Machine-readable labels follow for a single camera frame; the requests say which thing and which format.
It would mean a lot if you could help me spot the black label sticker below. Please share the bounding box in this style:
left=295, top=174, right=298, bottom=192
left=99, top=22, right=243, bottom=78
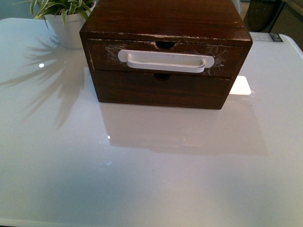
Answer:
left=250, top=32, right=284, bottom=44

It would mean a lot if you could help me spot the wooden drawer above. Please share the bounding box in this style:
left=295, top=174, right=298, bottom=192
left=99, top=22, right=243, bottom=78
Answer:
left=88, top=39, right=246, bottom=78
left=92, top=70, right=231, bottom=104

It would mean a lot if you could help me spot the brown wooden drawer cabinet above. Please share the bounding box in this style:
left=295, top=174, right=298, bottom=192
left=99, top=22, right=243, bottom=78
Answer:
left=80, top=0, right=252, bottom=110

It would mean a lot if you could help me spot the dark chair in background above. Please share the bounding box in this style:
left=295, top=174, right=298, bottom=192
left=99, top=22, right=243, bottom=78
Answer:
left=243, top=0, right=303, bottom=34

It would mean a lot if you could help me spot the green leafy plant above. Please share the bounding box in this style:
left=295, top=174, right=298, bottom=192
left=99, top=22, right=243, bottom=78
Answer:
left=30, top=0, right=97, bottom=26

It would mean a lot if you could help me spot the white drawer handle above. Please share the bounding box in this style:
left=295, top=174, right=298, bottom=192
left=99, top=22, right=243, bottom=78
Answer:
left=118, top=50, right=214, bottom=73

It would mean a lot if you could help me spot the white plant pot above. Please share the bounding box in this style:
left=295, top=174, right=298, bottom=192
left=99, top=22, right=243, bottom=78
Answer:
left=44, top=0, right=96, bottom=49

